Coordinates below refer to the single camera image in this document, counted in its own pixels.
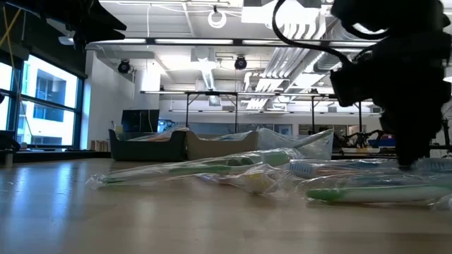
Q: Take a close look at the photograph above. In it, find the silver ventilation duct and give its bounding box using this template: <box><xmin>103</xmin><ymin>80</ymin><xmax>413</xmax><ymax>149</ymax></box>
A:
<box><xmin>312</xmin><ymin>6</ymin><xmax>354</xmax><ymax>73</ymax></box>

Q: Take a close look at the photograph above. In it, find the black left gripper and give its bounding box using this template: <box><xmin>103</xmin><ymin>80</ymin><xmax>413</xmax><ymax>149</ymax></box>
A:
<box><xmin>42</xmin><ymin>0</ymin><xmax>128</xmax><ymax>47</ymax></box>

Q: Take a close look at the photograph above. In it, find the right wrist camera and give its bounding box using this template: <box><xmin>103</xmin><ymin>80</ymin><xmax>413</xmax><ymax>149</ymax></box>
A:
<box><xmin>330</xmin><ymin>66</ymin><xmax>377</xmax><ymax>108</ymax></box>

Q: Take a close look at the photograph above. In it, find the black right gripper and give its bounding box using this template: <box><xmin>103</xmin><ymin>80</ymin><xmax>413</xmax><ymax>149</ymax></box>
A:
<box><xmin>373</xmin><ymin>32</ymin><xmax>452</xmax><ymax>167</ymax></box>

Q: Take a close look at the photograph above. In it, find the small wooden crate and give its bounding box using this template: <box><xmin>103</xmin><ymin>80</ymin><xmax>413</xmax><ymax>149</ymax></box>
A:
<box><xmin>90</xmin><ymin>140</ymin><xmax>111</xmax><ymax>152</ymax></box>

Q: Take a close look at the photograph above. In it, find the light grey plastic bin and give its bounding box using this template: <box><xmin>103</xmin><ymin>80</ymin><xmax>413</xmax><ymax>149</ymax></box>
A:
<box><xmin>186</xmin><ymin>130</ymin><xmax>261</xmax><ymax>162</ymax></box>

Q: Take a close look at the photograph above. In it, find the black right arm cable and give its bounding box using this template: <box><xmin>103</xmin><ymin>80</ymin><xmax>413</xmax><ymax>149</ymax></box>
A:
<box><xmin>270</xmin><ymin>0</ymin><xmax>354</xmax><ymax>68</ymax></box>

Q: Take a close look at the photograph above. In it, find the yellow hanging cord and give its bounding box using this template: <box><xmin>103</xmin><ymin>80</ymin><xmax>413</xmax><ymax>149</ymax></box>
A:
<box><xmin>0</xmin><ymin>0</ymin><xmax>26</xmax><ymax>70</ymax></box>

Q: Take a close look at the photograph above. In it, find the green cloth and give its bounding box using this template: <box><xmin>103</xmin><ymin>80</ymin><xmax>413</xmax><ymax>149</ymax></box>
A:
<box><xmin>225</xmin><ymin>157</ymin><xmax>250</xmax><ymax>167</ymax></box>

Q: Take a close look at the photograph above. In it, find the clear plastic bin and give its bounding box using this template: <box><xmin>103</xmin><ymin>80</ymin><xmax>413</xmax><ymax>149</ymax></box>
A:
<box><xmin>258</xmin><ymin>127</ymin><xmax>335</xmax><ymax>160</ymax></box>

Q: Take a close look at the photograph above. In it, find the black mounted camera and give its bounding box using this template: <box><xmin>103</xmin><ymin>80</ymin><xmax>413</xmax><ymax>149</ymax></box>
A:
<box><xmin>117</xmin><ymin>59</ymin><xmax>132</xmax><ymax>75</ymax></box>
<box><xmin>234</xmin><ymin>54</ymin><xmax>248</xmax><ymax>71</ymax></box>

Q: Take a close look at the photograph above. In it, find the orange toothbrush in clear wrap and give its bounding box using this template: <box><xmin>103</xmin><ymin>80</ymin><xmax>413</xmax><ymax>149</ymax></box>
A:
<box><xmin>197</xmin><ymin>165</ymin><xmax>284</xmax><ymax>195</ymax></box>

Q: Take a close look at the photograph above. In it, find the black overhead rig frame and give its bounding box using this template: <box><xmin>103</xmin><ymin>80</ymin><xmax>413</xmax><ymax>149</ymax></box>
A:
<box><xmin>140</xmin><ymin>90</ymin><xmax>382</xmax><ymax>147</ymax></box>

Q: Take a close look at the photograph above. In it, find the long white light bar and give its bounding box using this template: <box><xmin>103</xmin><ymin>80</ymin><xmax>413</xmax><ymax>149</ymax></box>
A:
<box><xmin>58</xmin><ymin>35</ymin><xmax>379</xmax><ymax>49</ymax></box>

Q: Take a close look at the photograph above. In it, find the white coiled cable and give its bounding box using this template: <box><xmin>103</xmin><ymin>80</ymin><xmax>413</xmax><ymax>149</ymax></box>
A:
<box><xmin>207</xmin><ymin>9</ymin><xmax>228</xmax><ymax>30</ymax></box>

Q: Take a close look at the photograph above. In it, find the dark grey plastic bin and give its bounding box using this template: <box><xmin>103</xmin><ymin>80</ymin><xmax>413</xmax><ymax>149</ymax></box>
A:
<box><xmin>108</xmin><ymin>128</ymin><xmax>188</xmax><ymax>162</ymax></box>

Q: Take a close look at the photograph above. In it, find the black monitor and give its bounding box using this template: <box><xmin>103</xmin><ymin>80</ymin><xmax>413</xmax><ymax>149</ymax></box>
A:
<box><xmin>121</xmin><ymin>109</ymin><xmax>160</xmax><ymax>134</ymax></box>

